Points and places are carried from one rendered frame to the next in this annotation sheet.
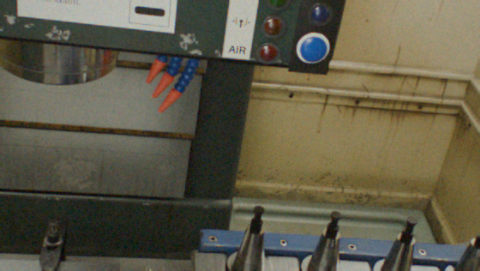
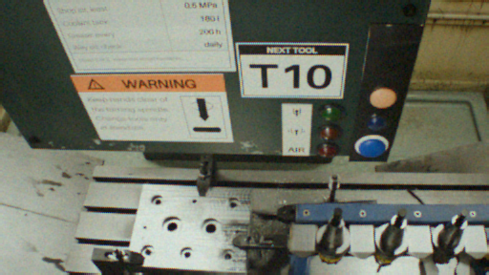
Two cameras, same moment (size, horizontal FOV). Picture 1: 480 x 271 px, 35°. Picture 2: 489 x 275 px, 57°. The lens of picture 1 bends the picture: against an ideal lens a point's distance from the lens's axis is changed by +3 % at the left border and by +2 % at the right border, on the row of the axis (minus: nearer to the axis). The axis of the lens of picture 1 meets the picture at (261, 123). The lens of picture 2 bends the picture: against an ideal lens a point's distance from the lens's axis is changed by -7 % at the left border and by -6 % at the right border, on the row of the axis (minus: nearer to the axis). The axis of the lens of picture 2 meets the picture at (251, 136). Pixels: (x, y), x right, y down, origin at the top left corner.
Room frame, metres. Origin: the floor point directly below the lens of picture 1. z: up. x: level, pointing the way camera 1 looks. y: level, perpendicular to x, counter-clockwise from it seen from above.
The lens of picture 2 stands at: (0.42, -0.02, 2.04)
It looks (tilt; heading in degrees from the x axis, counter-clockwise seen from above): 52 degrees down; 19
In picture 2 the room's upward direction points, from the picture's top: 6 degrees counter-clockwise
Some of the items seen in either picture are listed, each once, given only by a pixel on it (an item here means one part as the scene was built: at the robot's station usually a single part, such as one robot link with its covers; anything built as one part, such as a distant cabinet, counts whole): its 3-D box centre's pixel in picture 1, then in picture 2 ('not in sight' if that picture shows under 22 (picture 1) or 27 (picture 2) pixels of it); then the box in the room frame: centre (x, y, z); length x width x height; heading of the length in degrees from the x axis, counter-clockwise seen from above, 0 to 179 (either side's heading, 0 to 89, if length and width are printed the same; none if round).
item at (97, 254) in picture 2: not in sight; (120, 261); (0.76, 0.47, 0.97); 0.13 x 0.03 x 0.15; 101
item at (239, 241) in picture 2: not in sight; (261, 245); (0.88, 0.15, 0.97); 0.13 x 0.03 x 0.15; 101
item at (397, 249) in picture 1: (400, 256); (454, 230); (0.86, -0.23, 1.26); 0.04 x 0.04 x 0.07
